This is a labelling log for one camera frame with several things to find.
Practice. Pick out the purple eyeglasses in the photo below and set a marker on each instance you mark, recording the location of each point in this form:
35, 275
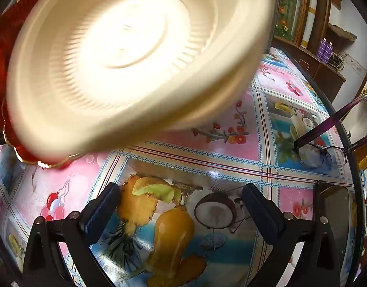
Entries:
336, 119

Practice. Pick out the black rimmed table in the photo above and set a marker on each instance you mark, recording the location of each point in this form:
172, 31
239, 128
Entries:
352, 146

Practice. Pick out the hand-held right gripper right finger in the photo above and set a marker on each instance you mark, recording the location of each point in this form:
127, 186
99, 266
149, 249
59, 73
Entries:
261, 215

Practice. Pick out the large red plate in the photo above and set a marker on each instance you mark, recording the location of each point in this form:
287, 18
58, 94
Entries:
0, 65

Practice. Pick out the large cream bowl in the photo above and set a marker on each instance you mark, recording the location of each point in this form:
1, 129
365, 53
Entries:
126, 59

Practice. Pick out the black smartphone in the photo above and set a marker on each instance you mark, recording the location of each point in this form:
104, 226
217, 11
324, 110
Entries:
333, 224

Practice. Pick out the steel thermos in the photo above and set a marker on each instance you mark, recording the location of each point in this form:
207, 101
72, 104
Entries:
274, 21

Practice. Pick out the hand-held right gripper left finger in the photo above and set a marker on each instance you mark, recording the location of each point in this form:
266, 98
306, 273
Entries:
101, 215

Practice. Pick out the flattened cardboard box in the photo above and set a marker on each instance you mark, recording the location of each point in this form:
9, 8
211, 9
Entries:
342, 34

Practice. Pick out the wooden shelf cabinet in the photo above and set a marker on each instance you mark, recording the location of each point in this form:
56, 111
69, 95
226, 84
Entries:
318, 65

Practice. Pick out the purple container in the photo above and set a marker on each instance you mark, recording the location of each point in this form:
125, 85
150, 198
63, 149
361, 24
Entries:
326, 50

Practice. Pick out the printed fruit tablecloth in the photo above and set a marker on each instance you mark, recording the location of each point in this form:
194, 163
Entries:
231, 143

